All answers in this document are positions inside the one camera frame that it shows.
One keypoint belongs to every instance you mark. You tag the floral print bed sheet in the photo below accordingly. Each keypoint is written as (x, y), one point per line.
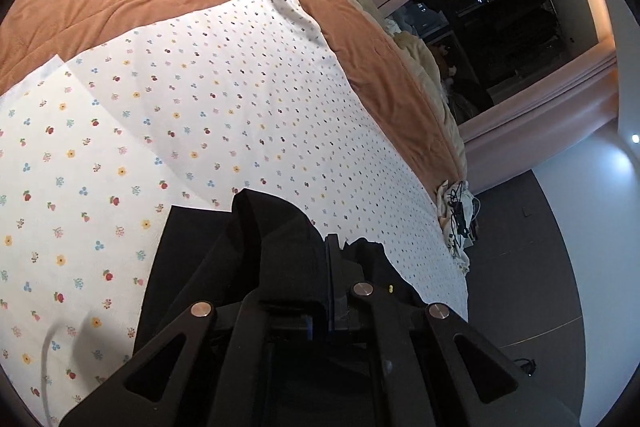
(200, 132)

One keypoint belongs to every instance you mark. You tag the black shirt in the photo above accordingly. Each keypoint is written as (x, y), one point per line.
(280, 247)

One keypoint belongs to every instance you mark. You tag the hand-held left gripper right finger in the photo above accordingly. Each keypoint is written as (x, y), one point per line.
(334, 287)

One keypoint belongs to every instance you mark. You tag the rumpled beige blanket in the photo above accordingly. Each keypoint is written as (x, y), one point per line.
(415, 47)

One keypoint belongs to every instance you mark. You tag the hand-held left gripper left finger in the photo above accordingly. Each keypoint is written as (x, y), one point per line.
(290, 314)

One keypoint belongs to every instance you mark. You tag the dark window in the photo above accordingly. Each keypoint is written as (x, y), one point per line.
(500, 22)

